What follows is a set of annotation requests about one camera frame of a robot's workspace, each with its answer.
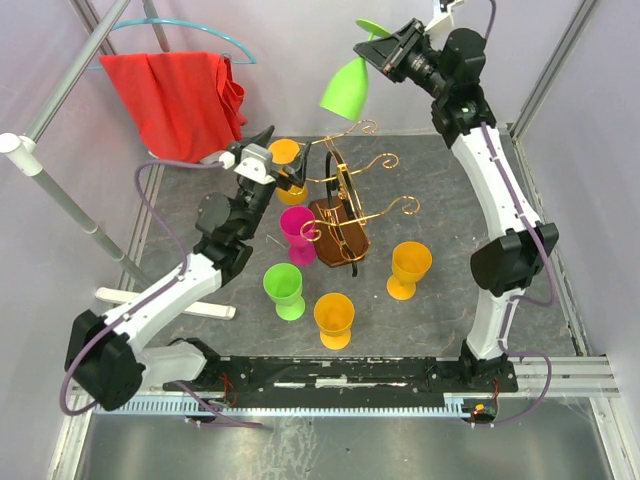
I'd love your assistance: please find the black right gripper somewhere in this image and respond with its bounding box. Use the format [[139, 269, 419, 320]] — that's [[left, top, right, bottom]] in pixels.
[[354, 17, 450, 100]]

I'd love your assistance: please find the yellow plastic wine glass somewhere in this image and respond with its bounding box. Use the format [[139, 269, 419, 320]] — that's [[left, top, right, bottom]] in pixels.
[[267, 138, 309, 206]]

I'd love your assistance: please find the green plastic wine glass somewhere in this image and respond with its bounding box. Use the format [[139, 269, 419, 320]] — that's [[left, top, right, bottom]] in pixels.
[[318, 18, 391, 121]]

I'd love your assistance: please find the pink plastic wine glass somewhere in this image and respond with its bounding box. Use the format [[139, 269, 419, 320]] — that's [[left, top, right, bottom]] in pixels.
[[280, 206, 316, 266]]

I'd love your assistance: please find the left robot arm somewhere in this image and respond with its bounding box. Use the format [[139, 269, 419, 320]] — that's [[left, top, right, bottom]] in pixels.
[[64, 126, 311, 411]]

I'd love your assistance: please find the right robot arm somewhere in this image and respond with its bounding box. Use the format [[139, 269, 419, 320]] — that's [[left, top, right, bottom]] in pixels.
[[354, 19, 559, 391]]

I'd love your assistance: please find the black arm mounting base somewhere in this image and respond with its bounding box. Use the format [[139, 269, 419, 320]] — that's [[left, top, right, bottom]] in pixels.
[[186, 356, 518, 409]]

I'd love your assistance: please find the front yellow wine glass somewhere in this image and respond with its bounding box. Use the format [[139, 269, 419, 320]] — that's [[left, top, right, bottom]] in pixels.
[[313, 292, 355, 350]]

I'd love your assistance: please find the right yellow wine glass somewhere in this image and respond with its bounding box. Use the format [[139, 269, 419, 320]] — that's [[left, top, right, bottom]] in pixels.
[[386, 241, 433, 301]]

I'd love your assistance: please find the red cloth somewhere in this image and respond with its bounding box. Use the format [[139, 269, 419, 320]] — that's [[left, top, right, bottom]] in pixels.
[[100, 52, 247, 163]]

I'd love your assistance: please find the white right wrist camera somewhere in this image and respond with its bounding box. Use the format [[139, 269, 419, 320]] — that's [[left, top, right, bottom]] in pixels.
[[425, 0, 465, 39]]

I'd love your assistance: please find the gold wire wine glass rack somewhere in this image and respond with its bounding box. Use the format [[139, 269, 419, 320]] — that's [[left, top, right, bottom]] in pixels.
[[303, 119, 421, 277]]

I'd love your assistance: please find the teal wire hanger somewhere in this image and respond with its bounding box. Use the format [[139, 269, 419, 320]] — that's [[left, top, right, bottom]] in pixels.
[[112, 17, 258, 65]]

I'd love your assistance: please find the aluminium frame post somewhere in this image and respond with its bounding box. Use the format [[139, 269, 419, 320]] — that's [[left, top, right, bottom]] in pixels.
[[509, 0, 601, 146]]

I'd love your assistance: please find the white slotted cable duct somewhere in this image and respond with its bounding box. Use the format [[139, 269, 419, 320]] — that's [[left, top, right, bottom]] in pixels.
[[124, 394, 471, 417]]

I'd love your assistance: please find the aluminium rail beam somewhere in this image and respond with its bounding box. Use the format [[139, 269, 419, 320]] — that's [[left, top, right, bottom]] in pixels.
[[72, 354, 621, 399]]

